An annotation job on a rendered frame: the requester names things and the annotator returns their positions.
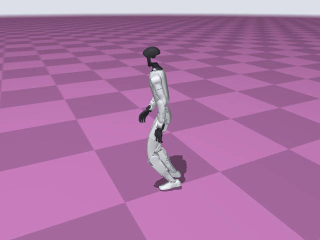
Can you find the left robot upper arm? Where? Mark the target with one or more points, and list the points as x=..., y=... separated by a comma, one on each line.
x=157, y=84

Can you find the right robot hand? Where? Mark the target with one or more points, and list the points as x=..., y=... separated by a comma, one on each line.
x=144, y=114

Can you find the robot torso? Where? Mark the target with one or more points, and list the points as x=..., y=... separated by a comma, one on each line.
x=162, y=74

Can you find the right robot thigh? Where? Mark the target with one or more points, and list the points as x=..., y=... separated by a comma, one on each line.
x=159, y=145

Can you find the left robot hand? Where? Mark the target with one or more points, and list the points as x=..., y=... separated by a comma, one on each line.
x=158, y=133

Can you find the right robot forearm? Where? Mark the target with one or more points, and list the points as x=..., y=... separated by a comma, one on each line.
x=152, y=104

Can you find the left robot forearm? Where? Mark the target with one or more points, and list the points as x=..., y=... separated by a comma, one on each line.
x=162, y=114

